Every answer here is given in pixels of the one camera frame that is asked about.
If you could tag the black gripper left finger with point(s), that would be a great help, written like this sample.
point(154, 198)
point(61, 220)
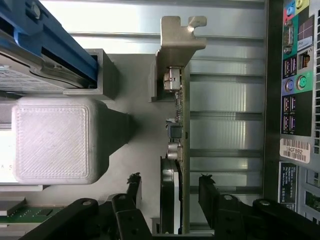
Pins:
point(125, 225)

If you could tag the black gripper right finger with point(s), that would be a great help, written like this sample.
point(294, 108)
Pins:
point(230, 217)

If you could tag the green RAM stick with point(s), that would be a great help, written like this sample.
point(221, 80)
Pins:
point(32, 213)

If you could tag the grey printed parts rack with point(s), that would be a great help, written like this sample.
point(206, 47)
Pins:
point(52, 140)

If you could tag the black open PC case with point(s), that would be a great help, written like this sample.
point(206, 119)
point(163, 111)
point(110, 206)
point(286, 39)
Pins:
point(295, 105)

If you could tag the silver hard disk drive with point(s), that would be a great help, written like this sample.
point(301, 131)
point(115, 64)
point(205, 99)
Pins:
point(22, 75)

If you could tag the blue drive bay rail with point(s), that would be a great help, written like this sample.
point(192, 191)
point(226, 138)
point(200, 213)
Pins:
point(50, 32)

